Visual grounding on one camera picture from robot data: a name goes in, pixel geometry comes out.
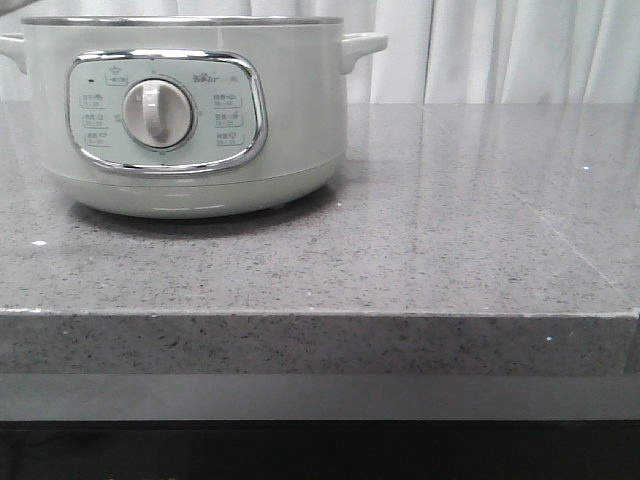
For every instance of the beige pot control knob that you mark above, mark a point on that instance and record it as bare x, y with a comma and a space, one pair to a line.
157, 114

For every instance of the white pleated curtain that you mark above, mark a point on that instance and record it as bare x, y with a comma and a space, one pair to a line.
448, 51

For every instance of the pale green electric cooking pot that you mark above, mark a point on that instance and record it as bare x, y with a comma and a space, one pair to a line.
268, 96

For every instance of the glass pot lid steel rim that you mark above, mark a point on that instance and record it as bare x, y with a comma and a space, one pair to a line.
9, 6

